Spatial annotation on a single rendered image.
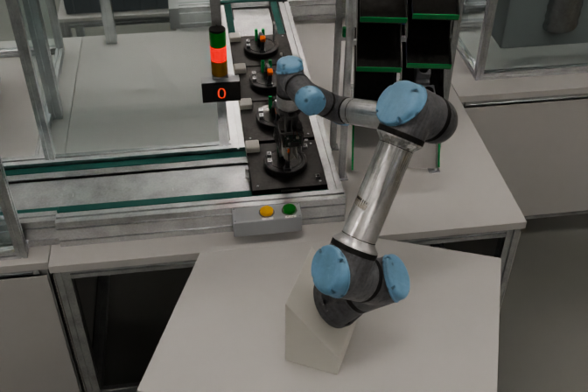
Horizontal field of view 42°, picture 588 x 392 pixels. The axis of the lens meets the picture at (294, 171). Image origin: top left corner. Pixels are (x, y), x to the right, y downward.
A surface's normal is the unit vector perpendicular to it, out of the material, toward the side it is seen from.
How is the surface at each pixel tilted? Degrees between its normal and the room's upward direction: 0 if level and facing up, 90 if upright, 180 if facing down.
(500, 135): 90
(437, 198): 0
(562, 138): 90
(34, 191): 0
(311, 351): 90
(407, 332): 0
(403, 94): 46
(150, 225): 90
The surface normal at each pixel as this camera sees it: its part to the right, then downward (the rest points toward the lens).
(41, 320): 0.14, 0.63
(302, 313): 0.69, -0.37
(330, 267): -0.76, -0.12
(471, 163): 0.00, -0.77
